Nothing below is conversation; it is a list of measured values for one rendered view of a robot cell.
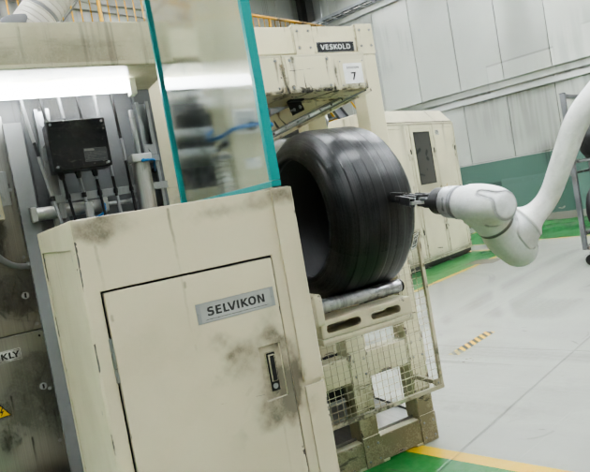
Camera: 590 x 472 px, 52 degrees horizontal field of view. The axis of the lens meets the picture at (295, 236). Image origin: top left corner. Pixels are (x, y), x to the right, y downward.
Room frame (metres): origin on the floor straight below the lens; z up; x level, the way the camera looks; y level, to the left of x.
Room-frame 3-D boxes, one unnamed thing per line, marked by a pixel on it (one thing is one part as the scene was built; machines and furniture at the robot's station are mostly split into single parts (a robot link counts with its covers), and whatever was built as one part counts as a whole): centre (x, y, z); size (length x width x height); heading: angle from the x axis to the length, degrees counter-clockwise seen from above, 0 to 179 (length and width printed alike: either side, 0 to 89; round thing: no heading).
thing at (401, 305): (1.94, -0.17, 0.84); 0.36 x 0.09 x 0.06; 118
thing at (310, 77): (2.38, -0.07, 1.71); 0.61 x 0.25 x 0.15; 118
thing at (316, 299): (1.98, 0.06, 0.90); 0.40 x 0.03 x 0.10; 28
